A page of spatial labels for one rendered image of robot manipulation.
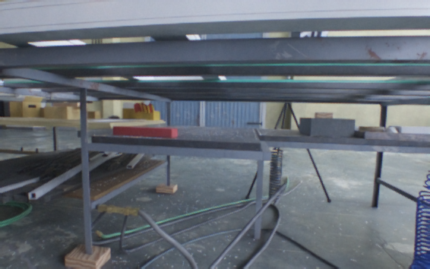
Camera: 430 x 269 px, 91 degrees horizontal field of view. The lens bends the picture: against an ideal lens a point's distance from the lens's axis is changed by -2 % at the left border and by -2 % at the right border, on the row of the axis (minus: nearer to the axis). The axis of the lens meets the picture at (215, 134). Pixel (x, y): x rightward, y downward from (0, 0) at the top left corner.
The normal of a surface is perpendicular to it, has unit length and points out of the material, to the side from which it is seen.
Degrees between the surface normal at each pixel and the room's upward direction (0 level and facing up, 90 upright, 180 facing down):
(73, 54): 90
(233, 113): 90
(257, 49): 90
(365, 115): 90
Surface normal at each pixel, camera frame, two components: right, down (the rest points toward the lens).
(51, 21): -0.15, 0.08
